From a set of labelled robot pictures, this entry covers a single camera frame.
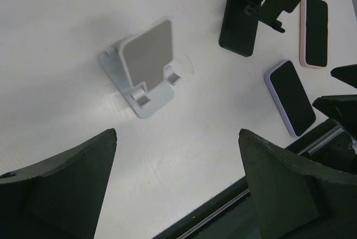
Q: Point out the lilac case phone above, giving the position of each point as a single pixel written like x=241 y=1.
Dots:
x=290 y=97

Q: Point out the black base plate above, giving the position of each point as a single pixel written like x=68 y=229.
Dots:
x=231 y=213

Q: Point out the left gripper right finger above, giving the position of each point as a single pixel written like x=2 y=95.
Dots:
x=295 y=197

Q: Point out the silver folding phone stand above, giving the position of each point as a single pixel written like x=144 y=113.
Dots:
x=140 y=67

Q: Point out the pink case phone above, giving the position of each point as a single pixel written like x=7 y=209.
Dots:
x=314 y=33

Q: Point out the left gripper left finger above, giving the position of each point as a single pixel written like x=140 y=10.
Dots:
x=59 y=197

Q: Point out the black folding phone stand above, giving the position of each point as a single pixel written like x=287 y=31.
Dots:
x=241 y=18

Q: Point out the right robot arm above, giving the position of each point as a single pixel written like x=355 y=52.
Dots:
x=341 y=105

